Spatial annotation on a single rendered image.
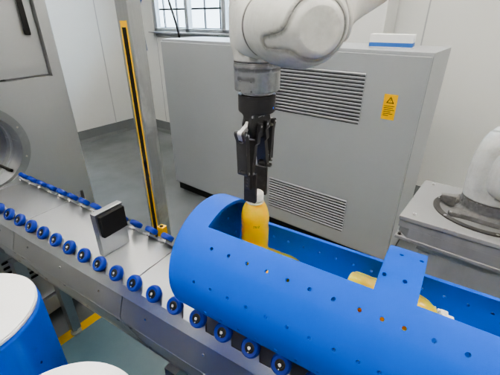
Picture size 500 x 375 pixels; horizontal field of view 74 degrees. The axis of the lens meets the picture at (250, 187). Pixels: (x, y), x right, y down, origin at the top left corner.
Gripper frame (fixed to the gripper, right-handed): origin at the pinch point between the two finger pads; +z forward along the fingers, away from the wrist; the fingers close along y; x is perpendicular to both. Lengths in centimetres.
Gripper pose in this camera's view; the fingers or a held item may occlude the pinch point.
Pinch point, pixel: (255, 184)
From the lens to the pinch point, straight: 74.3
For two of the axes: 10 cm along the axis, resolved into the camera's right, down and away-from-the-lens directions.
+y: -5.3, 3.9, -7.6
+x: 8.5, 2.4, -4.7
